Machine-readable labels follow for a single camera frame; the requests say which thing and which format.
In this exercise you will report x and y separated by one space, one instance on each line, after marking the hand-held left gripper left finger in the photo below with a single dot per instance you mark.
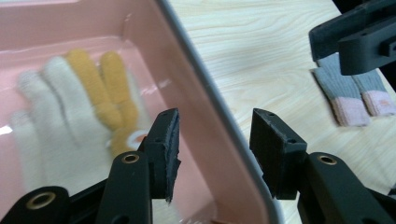
163 155

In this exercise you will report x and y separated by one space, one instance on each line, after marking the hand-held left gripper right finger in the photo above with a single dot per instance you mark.
277 155

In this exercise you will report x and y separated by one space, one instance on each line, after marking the grey fingerless glove pink cuff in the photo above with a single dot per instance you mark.
342 90
378 99

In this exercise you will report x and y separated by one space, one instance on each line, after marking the pink plastic basin grey rim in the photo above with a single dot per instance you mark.
193 109

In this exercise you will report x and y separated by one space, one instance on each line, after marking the beige knit glove animal patch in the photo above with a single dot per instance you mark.
68 102

